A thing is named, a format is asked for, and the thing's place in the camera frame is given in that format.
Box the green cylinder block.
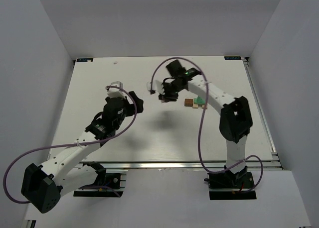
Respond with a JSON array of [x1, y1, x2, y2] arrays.
[[194, 96, 205, 105]]

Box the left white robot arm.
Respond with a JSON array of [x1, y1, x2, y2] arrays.
[[21, 91, 144, 214]]

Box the brown notched block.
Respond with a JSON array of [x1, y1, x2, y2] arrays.
[[184, 99, 193, 107]]

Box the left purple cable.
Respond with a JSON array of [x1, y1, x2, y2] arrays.
[[2, 85, 138, 204]]

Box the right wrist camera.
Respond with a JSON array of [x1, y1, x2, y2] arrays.
[[147, 80, 164, 95]]

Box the blue corner label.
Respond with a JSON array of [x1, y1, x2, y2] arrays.
[[76, 58, 94, 63], [224, 56, 242, 60]]

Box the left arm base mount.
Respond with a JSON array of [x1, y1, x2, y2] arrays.
[[73, 162, 127, 198]]

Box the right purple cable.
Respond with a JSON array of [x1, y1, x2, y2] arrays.
[[151, 57, 264, 194]]

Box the purple cable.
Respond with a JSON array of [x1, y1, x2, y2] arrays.
[[151, 57, 264, 194], [2, 85, 138, 204]]

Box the left blue corner label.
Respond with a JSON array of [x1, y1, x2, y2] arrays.
[[76, 58, 94, 63]]

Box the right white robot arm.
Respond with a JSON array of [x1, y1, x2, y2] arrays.
[[150, 57, 253, 175]]

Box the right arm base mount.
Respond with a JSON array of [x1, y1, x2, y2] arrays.
[[204, 172, 257, 201]]

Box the right blue corner label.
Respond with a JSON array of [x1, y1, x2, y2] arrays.
[[224, 56, 242, 60]]

